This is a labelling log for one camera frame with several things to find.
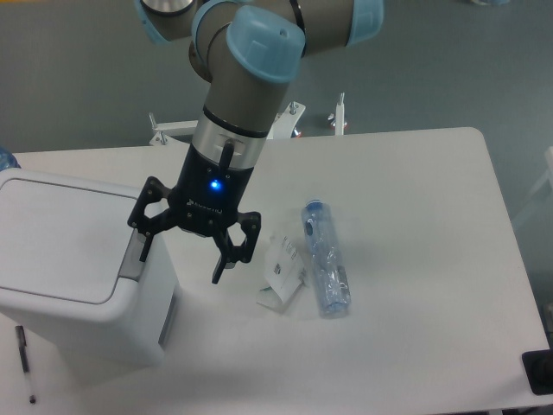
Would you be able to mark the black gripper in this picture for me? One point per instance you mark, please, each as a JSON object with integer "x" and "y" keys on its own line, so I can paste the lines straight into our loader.
{"x": 205, "y": 200}

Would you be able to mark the white push-lid trash can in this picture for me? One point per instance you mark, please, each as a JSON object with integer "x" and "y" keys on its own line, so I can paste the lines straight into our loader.
{"x": 74, "y": 271}

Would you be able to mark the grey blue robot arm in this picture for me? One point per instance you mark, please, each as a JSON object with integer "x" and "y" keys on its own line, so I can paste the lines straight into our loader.
{"x": 249, "y": 52}

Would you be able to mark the crumpled white paper carton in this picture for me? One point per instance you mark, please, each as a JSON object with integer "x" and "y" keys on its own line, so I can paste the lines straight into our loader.
{"x": 285, "y": 274}

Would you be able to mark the clear plastic water bottle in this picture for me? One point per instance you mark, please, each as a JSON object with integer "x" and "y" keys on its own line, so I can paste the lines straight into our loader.
{"x": 328, "y": 271}

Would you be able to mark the blue water bottle at edge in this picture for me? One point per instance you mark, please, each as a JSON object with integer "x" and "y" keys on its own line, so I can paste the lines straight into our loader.
{"x": 8, "y": 160}

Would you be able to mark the black pen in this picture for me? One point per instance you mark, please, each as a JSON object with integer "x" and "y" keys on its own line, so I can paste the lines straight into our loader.
{"x": 22, "y": 349}

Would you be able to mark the black device at table edge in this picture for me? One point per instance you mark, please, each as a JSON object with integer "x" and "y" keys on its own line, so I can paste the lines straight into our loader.
{"x": 538, "y": 368}

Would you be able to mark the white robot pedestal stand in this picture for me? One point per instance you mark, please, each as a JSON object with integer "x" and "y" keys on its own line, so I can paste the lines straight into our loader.
{"x": 284, "y": 125}

